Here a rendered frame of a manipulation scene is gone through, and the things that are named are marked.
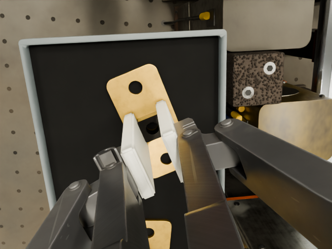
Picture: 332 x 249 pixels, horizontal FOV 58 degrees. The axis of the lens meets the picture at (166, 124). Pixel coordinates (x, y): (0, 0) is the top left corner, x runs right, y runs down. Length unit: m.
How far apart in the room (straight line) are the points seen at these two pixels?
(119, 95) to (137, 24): 0.47
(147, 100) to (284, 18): 0.17
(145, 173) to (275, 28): 0.22
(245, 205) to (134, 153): 0.32
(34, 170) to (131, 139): 0.63
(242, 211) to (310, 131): 0.15
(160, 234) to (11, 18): 0.57
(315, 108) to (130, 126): 0.23
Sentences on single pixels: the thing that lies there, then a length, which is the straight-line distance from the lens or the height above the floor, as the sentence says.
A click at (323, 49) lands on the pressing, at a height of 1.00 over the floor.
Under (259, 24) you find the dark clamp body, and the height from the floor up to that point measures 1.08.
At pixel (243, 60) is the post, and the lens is 0.29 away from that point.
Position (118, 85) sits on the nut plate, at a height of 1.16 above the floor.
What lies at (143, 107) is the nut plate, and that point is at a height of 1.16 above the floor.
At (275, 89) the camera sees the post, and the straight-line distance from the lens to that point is 0.31.
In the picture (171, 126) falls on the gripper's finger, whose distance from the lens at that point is 0.16.
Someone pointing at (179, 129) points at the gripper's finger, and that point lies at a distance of 0.17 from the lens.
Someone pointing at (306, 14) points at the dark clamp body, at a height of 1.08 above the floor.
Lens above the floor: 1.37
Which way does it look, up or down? 72 degrees down
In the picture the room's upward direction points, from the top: 162 degrees clockwise
